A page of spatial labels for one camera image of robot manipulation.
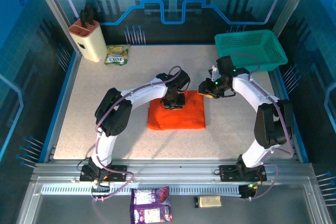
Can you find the orange t-shirt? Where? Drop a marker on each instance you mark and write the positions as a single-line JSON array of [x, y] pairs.
[[178, 119]]

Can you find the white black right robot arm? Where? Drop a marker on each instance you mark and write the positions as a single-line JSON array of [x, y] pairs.
[[246, 90]]

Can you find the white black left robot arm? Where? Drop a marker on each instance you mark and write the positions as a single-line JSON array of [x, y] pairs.
[[141, 95]]

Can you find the teal plastic basket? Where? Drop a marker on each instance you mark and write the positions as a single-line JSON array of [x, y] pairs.
[[249, 68]]

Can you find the green yellow snack bag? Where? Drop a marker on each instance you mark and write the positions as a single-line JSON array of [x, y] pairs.
[[117, 54]]

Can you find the beige knife block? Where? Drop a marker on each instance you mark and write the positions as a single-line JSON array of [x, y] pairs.
[[92, 43]]

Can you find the beige sponge with black end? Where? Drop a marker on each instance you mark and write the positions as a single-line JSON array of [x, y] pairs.
[[210, 201]]

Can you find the purple snack bag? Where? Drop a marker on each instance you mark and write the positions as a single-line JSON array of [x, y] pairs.
[[151, 205]]

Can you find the long aluminium frame rail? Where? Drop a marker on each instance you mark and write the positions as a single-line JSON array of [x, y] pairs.
[[170, 171]]

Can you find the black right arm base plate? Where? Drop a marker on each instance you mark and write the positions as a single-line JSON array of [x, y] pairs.
[[227, 172]]

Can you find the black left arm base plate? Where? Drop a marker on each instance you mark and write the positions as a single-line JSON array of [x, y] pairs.
[[118, 172]]

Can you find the black connector bracket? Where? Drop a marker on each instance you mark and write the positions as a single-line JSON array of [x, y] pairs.
[[246, 192]]

